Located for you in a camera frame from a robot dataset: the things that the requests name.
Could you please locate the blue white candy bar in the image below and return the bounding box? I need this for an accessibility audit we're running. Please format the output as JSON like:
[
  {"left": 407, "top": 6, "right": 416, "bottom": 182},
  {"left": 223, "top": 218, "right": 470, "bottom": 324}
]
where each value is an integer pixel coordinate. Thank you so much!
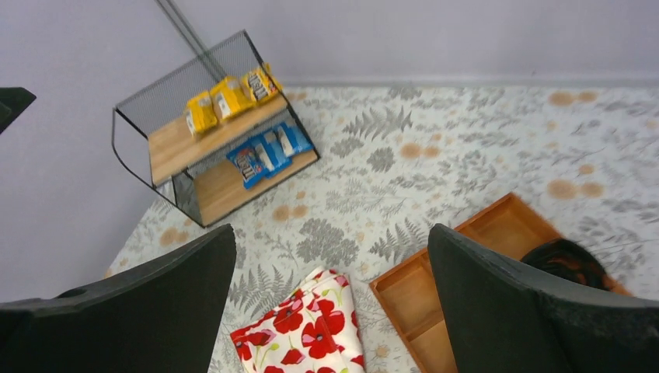
[
  {"left": 274, "top": 122, "right": 313, "bottom": 158},
  {"left": 249, "top": 130, "right": 292, "bottom": 179}
]

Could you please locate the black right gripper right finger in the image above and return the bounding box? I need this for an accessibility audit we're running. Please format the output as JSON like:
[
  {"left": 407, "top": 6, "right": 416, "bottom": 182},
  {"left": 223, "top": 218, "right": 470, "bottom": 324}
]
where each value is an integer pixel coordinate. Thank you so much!
[{"left": 427, "top": 224, "right": 658, "bottom": 372}]

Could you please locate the black wire wooden shelf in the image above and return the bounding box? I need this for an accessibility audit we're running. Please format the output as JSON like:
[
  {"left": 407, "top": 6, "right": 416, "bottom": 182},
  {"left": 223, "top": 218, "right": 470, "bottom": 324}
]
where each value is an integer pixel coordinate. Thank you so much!
[{"left": 113, "top": 31, "right": 319, "bottom": 227}]

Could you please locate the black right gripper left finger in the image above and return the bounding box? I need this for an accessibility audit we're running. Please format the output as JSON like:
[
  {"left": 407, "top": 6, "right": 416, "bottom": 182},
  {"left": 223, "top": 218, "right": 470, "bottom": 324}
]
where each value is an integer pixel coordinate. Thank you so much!
[{"left": 1, "top": 225, "right": 237, "bottom": 372}]

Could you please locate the yellow candy bar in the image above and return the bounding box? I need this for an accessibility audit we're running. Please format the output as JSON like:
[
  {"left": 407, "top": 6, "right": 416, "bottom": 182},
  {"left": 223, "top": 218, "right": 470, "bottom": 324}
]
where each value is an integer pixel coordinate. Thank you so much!
[
  {"left": 210, "top": 76, "right": 254, "bottom": 124},
  {"left": 184, "top": 91, "right": 218, "bottom": 136}
]

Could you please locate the black coiled cable roll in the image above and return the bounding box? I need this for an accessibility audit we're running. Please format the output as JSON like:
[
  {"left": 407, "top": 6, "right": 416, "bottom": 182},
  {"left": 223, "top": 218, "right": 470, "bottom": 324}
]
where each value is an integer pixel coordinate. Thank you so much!
[{"left": 520, "top": 239, "right": 611, "bottom": 292}]

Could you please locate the yellow m&m candy bag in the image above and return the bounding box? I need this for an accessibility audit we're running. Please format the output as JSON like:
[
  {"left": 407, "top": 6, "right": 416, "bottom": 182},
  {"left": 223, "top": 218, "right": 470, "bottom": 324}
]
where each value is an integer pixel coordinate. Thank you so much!
[{"left": 242, "top": 63, "right": 283, "bottom": 105}]

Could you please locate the red poppy folded cloth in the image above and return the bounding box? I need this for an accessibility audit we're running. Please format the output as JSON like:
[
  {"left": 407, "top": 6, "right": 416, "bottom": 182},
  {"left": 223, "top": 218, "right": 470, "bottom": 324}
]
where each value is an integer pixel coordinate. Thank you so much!
[{"left": 231, "top": 267, "right": 365, "bottom": 373}]

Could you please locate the floral patterned table mat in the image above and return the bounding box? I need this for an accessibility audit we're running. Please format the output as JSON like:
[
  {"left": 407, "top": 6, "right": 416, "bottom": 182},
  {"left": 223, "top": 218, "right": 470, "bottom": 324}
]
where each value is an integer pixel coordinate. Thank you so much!
[{"left": 103, "top": 85, "right": 659, "bottom": 373}]

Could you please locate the brown wooden divided tray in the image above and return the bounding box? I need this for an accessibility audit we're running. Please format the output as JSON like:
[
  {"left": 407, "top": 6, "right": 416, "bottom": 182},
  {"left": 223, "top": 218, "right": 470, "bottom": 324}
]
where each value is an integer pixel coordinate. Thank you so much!
[{"left": 368, "top": 192, "right": 633, "bottom": 373}]

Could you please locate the blue m&m candy bag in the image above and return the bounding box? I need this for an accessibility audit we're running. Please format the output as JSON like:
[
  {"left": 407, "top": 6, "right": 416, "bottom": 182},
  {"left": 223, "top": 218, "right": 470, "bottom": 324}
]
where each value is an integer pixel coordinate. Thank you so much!
[{"left": 226, "top": 142, "right": 267, "bottom": 190}]

